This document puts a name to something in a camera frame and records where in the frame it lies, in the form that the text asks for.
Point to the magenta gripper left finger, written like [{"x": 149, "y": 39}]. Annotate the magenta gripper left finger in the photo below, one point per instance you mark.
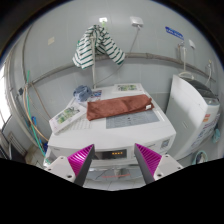
[{"x": 80, "y": 162}]

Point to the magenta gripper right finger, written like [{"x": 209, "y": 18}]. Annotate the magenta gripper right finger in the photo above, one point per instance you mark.
[{"x": 148, "y": 161}]

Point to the brown folded towel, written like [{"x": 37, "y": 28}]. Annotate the brown folded towel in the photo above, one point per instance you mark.
[{"x": 118, "y": 106}]

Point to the white front washing machine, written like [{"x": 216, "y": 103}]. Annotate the white front washing machine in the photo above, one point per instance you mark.
[{"x": 114, "y": 139}]

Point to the blue crumpled cloth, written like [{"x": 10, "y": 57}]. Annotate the blue crumpled cloth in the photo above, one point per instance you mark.
[{"x": 82, "y": 93}]

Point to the white top-load washing machine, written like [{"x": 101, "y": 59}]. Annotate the white top-load washing machine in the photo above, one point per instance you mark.
[{"x": 193, "y": 110}]

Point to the white picture box rear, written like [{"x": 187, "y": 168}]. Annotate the white picture box rear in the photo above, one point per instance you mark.
[{"x": 127, "y": 88}]

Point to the green striped white garment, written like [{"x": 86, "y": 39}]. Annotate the green striped white garment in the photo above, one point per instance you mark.
[{"x": 96, "y": 41}]

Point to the white vertical pipe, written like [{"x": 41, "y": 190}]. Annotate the white vertical pipe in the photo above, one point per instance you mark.
[{"x": 94, "y": 61}]

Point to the grey horizontal wall pipe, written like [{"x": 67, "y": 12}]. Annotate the grey horizontal wall pipe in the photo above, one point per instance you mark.
[{"x": 146, "y": 57}]

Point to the blue wall sign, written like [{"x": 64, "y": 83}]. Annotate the blue wall sign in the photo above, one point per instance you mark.
[{"x": 174, "y": 33}]

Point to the white wall socket box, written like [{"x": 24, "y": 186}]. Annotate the white wall socket box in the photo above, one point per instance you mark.
[{"x": 136, "y": 21}]

